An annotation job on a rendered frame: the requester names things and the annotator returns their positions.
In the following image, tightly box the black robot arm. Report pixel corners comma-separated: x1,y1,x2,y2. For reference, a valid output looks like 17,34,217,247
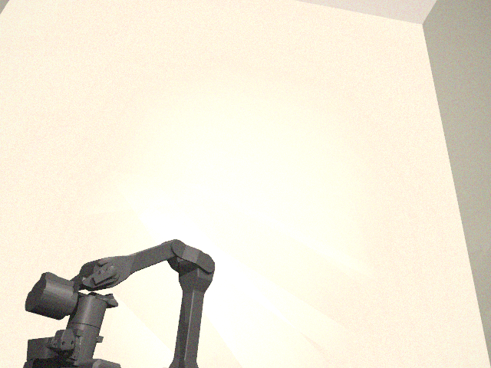
25,239,215,368

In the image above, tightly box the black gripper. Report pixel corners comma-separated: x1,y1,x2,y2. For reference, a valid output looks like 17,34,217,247
23,323,121,368

